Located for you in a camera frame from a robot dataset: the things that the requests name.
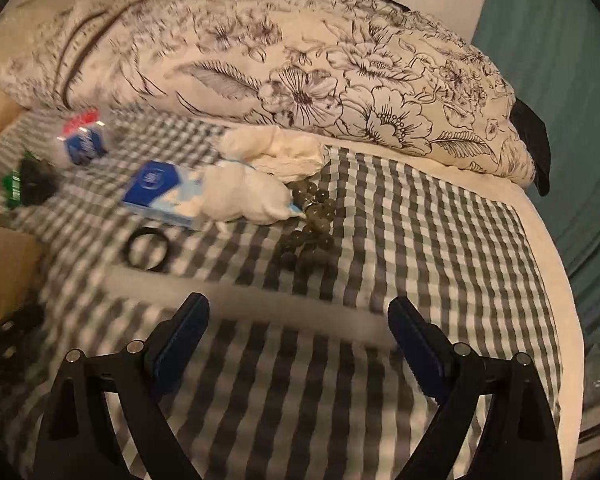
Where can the white cloth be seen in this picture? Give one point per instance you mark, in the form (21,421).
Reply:
(245,192)

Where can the grey checkered blanket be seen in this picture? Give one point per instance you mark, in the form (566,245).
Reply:
(405,235)

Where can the teal curtain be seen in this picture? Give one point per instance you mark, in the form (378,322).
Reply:
(555,60)

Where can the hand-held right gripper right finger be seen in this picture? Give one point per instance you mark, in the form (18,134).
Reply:
(420,346)

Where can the plastic bottle with blue label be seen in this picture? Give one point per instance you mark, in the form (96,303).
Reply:
(82,142)

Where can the floral print pillow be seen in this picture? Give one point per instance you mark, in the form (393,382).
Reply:
(330,60)

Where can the blue tissue box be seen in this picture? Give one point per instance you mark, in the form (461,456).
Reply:
(150,187)

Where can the cardboard box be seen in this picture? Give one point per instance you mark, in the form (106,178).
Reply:
(5,270)

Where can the dark green black object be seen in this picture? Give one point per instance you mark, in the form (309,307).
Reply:
(32,180)

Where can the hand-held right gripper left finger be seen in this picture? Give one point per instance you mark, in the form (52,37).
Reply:
(180,341)

